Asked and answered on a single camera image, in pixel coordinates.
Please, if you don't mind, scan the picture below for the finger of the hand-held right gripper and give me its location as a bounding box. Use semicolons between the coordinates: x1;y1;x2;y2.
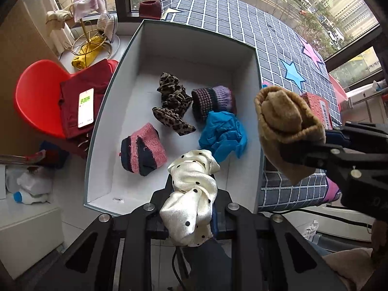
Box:
280;144;361;182
324;122;388;152

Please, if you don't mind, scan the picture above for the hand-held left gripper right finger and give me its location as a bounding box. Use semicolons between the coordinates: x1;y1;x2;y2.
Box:
210;188;346;291

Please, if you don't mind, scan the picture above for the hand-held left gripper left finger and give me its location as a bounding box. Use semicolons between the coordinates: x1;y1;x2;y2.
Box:
36;188;173;291

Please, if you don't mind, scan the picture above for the white polka dot scrunchie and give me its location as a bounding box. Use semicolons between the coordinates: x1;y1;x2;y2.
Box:
159;149;220;247

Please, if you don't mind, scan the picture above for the tan sock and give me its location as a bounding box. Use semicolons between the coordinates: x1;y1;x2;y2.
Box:
254;86;326;185

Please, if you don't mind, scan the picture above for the pink navy sock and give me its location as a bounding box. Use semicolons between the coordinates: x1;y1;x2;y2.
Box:
120;123;168;176

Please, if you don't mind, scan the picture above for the teal blue scrunchie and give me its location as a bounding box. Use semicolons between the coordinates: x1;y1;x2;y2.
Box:
198;111;247;162

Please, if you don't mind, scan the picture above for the purple knitted sock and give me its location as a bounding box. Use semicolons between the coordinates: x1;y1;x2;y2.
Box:
192;85;237;123

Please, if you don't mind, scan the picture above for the leopard print scrunchie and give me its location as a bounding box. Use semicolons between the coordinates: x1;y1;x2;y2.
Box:
152;72;196;136

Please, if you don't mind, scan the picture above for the white cardboard box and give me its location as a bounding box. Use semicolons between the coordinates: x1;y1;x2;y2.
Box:
83;19;264;217

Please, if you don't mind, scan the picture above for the pink patterned tissue box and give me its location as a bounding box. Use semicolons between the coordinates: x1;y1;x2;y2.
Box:
300;92;334;129

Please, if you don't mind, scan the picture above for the pink plastic basin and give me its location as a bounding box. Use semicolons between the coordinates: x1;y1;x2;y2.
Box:
328;74;349;104

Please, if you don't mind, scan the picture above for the beige clothing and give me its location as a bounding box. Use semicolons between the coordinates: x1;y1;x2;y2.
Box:
323;247;388;291

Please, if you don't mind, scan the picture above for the smartphone with lit screen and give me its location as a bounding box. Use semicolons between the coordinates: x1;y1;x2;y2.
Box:
78;88;95;129

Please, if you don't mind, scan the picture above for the dark red garment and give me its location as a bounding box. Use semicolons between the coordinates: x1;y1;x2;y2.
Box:
59;59;111;158

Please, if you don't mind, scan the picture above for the white bottle blue cap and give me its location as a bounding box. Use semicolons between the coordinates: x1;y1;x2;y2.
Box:
12;170;52;205

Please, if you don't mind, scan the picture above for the white round tray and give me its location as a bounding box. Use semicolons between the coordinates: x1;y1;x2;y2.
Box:
59;35;122;63

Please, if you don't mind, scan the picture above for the yellow cloth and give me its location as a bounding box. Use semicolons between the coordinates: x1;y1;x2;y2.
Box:
71;35;105;71

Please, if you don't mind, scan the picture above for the red plastic chair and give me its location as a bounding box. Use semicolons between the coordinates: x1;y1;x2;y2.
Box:
14;59;119;140

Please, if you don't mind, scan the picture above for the grey checked star bed cover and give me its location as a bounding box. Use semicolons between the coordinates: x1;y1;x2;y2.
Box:
158;0;341;213

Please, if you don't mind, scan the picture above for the grey white cloth item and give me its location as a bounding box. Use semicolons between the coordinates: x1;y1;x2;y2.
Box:
96;14;119;43

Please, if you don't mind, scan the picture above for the dark red knitted item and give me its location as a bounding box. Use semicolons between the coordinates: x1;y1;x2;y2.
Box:
139;0;162;20

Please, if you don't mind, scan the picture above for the pink towel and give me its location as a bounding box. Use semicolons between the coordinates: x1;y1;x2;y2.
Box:
73;0;107;22

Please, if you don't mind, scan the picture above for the beige cloth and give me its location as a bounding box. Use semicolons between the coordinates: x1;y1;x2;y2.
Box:
46;10;73;31

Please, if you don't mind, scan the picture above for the red grey mop handle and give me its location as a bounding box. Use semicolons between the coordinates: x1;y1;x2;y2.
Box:
0;150;46;166

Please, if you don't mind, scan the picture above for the gold wire rack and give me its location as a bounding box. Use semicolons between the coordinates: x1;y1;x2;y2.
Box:
45;0;117;67

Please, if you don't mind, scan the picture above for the black window frame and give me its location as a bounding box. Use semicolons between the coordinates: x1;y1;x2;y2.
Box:
45;0;388;70

